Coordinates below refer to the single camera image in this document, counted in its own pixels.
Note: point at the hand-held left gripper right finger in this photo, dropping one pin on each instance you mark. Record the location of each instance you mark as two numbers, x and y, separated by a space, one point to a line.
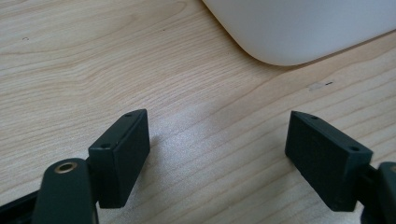
323 158

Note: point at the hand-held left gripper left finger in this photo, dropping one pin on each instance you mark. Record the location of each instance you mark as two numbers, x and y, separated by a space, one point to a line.
121 161

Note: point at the white plastic tray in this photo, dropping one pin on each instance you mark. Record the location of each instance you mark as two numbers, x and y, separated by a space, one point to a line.
305 28

